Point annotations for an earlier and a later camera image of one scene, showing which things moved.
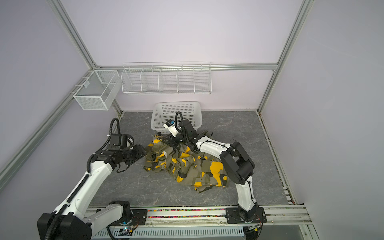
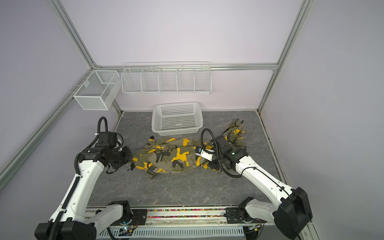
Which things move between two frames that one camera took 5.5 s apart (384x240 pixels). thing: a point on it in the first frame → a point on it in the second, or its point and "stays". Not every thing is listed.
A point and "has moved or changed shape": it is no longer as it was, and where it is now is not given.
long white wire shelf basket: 166,78 stays
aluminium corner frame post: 305,7 stays
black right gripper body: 180,139 → 221,158
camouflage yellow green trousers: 197,171 has moved or changed shape
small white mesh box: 99,91 stays
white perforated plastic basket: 163,112 stays
